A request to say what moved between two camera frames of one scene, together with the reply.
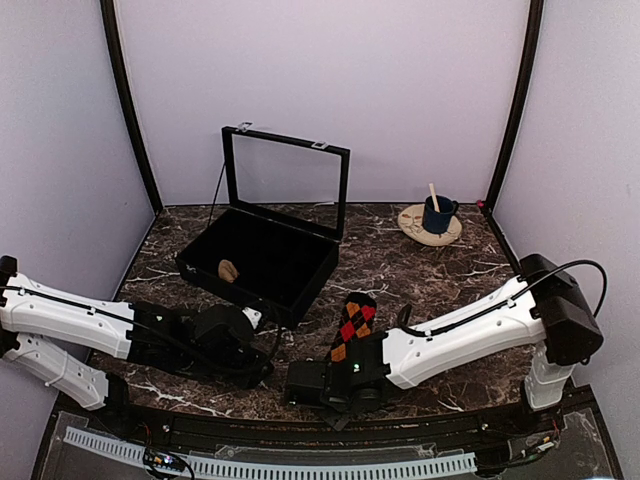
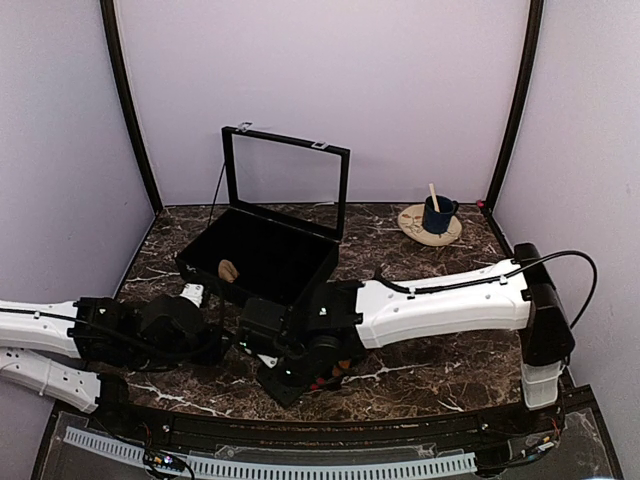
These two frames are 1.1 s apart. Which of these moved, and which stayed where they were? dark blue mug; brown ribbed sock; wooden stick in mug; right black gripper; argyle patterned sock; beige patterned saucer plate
Moved: argyle patterned sock; right black gripper
Stayed: brown ribbed sock; wooden stick in mug; beige patterned saucer plate; dark blue mug
